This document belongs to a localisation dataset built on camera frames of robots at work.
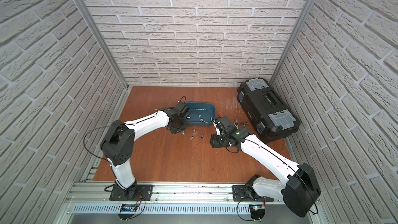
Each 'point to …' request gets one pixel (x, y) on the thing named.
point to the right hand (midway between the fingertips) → (215, 141)
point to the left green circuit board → (127, 211)
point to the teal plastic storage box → (200, 114)
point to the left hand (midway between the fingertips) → (187, 125)
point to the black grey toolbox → (272, 118)
